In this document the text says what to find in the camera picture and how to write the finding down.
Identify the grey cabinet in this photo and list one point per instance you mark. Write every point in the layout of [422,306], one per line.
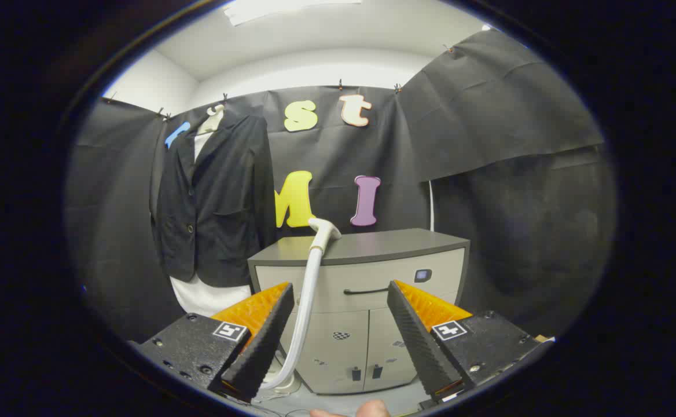
[338,278]

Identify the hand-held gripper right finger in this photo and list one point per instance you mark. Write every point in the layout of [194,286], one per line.
[416,341]

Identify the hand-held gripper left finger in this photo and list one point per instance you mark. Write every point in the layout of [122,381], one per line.
[265,341]

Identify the garment steamer base stand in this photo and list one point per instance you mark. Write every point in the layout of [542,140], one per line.
[289,386]

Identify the cardboard piece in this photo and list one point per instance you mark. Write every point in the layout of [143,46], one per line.
[542,337]

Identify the black suit jacket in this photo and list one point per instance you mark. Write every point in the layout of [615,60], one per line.
[222,202]

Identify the black backdrop cloth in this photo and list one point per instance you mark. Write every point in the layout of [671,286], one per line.
[488,116]

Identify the white garment steamer nozzle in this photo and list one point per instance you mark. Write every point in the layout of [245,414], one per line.
[309,289]

